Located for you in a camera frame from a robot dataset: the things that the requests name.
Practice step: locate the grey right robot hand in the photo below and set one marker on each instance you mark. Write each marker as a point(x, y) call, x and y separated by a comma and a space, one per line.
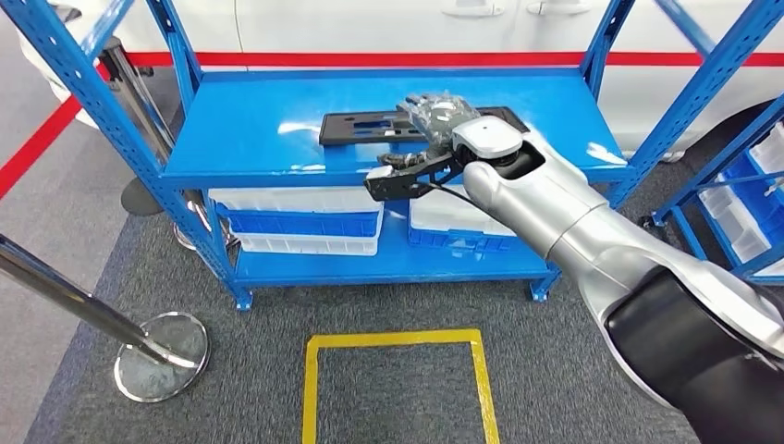
point(438, 116)

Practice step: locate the black plastic panel part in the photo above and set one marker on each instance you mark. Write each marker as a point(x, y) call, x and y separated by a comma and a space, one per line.
point(343, 132)

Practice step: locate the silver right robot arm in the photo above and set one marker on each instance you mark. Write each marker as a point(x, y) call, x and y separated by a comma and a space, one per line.
point(551, 202)

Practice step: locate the blue metal shelf rack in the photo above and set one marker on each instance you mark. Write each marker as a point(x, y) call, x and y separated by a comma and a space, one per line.
point(257, 122)
point(735, 146)

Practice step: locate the red barrier belt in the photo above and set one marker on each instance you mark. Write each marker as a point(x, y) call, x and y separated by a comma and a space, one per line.
point(37, 147)
point(367, 59)

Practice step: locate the white car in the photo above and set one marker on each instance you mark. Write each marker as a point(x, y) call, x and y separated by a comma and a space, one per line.
point(367, 24)

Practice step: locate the yellow floor tape square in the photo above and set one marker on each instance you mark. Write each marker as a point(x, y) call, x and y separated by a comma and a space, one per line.
point(392, 339)

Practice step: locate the chrome stanchion post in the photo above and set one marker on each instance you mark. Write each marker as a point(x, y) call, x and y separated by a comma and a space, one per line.
point(159, 367)
point(184, 236)

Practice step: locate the black stanchion post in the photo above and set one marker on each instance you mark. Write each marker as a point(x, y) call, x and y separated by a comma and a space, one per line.
point(138, 199)

